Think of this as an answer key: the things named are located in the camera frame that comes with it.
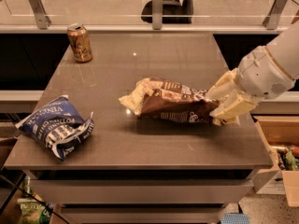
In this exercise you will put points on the grey table drawer unit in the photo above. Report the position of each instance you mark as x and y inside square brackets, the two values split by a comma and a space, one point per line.
[142, 201]

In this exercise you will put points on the middle metal railing post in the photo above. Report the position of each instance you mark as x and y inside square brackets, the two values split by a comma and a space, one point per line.
[157, 14]

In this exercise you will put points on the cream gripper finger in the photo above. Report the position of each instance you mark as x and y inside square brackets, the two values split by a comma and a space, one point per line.
[232, 106]
[225, 88]

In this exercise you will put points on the left metal railing post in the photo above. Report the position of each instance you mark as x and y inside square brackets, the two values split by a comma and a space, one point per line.
[43, 21]

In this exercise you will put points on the green snack bag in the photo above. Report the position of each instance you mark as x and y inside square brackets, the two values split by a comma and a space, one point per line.
[33, 212]

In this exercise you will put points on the blue chip bag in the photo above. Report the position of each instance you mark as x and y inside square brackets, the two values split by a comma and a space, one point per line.
[57, 126]

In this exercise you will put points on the black office chair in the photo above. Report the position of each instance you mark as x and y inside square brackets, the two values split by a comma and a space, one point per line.
[177, 11]

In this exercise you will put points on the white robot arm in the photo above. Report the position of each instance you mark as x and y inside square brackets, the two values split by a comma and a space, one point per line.
[287, 39]

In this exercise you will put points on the cardboard box with items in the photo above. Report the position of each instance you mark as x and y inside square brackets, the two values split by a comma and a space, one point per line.
[280, 135]

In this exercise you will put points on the blue perforated basket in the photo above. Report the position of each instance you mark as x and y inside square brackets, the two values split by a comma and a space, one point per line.
[235, 219]

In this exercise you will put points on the metal railing post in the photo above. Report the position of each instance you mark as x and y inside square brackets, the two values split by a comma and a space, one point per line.
[43, 21]
[272, 19]
[157, 14]

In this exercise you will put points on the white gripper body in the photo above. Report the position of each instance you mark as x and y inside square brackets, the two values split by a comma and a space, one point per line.
[263, 73]

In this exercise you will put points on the right metal railing post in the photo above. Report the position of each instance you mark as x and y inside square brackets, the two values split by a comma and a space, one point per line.
[272, 19]

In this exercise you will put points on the brown chip bag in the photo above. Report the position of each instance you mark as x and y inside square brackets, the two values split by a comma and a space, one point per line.
[160, 98]

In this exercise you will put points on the gold soda can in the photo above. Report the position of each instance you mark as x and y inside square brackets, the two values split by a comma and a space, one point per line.
[80, 42]

